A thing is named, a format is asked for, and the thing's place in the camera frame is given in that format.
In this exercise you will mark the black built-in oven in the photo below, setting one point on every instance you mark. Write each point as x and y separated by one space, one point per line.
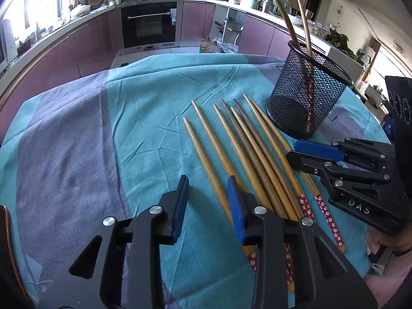
149 25

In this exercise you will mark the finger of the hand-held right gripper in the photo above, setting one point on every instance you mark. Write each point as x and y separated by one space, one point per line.
318 150
305 162

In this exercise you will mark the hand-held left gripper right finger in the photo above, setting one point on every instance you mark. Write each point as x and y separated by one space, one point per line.
235 209

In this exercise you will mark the white microwave oven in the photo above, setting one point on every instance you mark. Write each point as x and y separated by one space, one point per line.
8 45

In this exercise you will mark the dark wooden chair back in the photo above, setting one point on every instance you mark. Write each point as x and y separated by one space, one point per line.
6 247

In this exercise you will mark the purple kitchen cabinets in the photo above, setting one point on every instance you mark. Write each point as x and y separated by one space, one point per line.
90 48

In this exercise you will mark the steel kettle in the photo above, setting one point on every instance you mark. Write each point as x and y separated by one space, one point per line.
116 0

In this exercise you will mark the teal covered appliance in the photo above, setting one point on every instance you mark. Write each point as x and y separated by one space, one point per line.
273 1

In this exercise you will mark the bunch of wooden chopsticks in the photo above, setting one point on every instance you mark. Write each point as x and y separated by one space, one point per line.
257 157

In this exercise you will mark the green potted plant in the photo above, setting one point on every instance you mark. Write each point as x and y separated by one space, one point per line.
341 40

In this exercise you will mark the curved wooden chopstick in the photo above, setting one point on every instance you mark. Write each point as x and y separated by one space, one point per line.
304 16
283 9

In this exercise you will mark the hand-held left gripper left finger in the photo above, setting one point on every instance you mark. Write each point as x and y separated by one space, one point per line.
180 206

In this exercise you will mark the teal and purple tablecloth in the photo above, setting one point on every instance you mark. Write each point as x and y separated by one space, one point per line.
96 135

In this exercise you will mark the black mesh utensil holder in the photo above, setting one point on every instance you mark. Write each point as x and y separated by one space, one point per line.
289 103

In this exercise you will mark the clear plastic bag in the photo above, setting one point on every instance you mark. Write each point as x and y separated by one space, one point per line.
229 48

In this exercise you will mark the white bowl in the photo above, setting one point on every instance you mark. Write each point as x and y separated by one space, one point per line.
80 11

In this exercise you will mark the person's right hand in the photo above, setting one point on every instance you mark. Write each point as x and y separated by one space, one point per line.
378 239

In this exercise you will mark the person's right forearm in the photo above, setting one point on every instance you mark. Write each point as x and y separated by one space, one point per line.
397 280

